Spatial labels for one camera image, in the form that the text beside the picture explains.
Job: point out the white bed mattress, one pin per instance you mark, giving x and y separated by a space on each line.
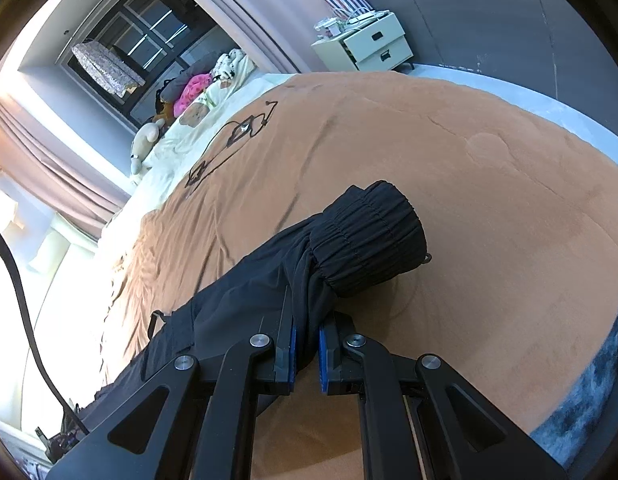
539 95

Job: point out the mauve curtain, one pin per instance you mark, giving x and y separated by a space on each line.
49 160
249 15

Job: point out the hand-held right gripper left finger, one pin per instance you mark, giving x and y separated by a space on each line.
290 355

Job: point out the grey pillow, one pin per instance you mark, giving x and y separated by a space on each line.
204 66

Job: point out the white power strip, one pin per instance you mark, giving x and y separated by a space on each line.
364 17

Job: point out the grey fuzzy blanket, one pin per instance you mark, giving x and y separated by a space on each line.
589 385

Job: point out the cream plush toy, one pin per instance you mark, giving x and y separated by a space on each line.
148 137

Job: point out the spotted white cloth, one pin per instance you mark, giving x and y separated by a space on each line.
229 65

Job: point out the hanging floral garment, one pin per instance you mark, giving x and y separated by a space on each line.
106 67

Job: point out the brown plush blanket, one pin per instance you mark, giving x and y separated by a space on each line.
439 160

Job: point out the white two-drawer nightstand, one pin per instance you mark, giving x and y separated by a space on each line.
379 42

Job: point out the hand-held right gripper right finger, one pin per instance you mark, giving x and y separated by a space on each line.
324 355

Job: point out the black pants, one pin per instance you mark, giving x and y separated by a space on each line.
369 240

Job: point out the dark framed window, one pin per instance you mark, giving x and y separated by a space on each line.
154 20

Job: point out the pink cloth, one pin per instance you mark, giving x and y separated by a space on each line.
191 91

